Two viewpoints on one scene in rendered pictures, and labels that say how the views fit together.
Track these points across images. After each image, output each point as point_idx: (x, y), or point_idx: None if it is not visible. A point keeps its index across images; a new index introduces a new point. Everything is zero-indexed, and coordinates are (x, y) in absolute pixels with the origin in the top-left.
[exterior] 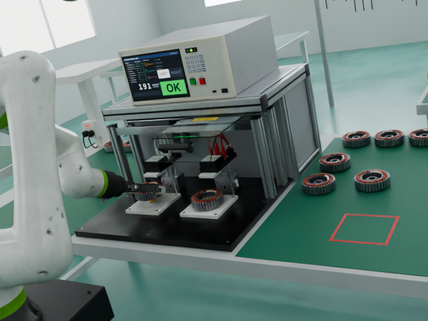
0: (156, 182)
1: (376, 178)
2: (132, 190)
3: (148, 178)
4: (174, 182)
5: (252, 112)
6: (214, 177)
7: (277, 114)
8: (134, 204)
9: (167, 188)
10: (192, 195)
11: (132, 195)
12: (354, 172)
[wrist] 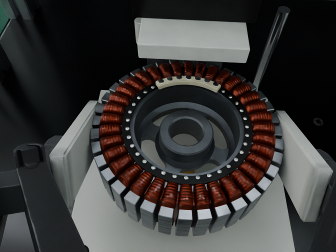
0: (209, 81)
1: None
2: (83, 162)
3: (35, 2)
4: (270, 61)
5: None
6: (287, 1)
7: None
8: (83, 200)
9: (167, 59)
10: (305, 98)
11: (13, 103)
12: None
